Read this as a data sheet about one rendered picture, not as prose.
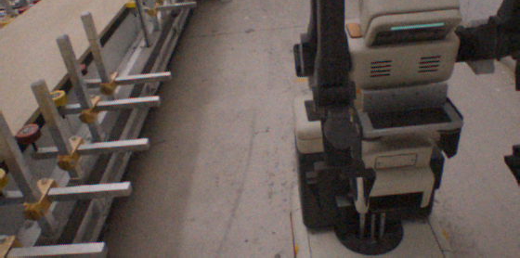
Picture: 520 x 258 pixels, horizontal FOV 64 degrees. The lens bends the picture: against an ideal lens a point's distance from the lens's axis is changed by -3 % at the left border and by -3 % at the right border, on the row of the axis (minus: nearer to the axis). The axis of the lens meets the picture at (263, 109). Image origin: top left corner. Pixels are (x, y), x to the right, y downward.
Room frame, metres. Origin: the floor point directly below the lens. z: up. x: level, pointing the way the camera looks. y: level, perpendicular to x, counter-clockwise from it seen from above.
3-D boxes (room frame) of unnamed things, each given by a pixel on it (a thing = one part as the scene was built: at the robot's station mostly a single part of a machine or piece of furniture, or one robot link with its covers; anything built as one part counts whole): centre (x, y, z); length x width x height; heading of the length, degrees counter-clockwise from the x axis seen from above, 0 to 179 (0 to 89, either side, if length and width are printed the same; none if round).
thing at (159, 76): (1.75, 0.62, 0.82); 0.43 x 0.03 x 0.04; 88
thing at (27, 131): (1.26, 0.84, 0.85); 0.08 x 0.08 x 0.11
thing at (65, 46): (1.46, 0.69, 0.93); 0.04 x 0.04 x 0.48; 88
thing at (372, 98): (0.91, -0.37, 0.99); 0.28 x 0.16 x 0.22; 88
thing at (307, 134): (1.30, -0.38, 0.59); 0.55 x 0.34 x 0.83; 88
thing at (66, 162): (1.24, 0.70, 0.80); 0.14 x 0.06 x 0.05; 178
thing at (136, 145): (1.25, 0.64, 0.80); 0.43 x 0.03 x 0.04; 88
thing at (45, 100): (1.21, 0.70, 0.87); 0.04 x 0.04 x 0.48; 88
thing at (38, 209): (0.99, 0.71, 0.82); 0.14 x 0.06 x 0.05; 178
